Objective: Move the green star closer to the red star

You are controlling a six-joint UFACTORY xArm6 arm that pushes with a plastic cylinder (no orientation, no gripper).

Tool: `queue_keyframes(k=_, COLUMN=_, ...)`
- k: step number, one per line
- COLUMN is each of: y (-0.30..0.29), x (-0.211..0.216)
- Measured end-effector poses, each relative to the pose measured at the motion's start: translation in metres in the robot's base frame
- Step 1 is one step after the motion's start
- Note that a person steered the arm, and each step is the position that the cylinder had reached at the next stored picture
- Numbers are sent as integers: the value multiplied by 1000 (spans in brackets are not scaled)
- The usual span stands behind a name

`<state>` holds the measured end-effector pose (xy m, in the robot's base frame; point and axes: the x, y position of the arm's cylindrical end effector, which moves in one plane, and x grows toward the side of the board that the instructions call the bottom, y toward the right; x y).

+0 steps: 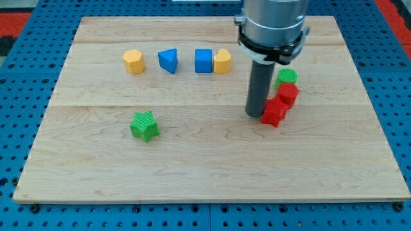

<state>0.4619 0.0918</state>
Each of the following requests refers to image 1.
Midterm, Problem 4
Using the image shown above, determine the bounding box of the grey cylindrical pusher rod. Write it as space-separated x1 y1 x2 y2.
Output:
245 61 275 117

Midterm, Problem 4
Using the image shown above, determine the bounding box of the green star block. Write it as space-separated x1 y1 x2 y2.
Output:
130 110 160 143

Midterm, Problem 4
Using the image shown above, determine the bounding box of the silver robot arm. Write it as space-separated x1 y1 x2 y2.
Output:
234 0 310 117

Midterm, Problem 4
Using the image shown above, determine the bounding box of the red star block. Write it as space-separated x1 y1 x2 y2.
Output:
261 97 289 128

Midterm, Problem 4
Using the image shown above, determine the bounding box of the green cylinder block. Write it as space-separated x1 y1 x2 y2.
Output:
274 69 298 90

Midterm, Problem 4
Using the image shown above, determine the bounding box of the red cylinder block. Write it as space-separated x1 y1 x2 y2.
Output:
277 83 299 108

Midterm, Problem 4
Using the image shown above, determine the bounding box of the yellow heart block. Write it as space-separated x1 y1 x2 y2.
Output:
213 49 232 74

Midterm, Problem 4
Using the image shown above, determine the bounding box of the blue cube block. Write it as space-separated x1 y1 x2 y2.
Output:
195 49 213 73

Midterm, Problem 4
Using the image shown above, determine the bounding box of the blue triangle block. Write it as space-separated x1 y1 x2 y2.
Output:
157 48 179 74

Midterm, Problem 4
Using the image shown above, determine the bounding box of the wooden board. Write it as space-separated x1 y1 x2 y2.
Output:
13 16 410 204

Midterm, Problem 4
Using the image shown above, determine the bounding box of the yellow hexagon block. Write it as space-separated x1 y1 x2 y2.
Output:
123 49 145 74

